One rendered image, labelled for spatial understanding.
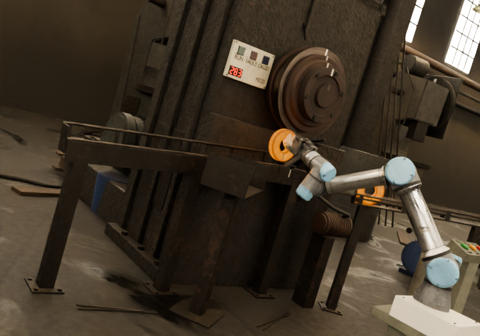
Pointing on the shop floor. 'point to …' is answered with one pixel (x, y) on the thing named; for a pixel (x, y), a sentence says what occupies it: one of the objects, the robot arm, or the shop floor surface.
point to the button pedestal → (460, 289)
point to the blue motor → (410, 258)
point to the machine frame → (238, 116)
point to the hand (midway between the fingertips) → (284, 141)
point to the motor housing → (318, 255)
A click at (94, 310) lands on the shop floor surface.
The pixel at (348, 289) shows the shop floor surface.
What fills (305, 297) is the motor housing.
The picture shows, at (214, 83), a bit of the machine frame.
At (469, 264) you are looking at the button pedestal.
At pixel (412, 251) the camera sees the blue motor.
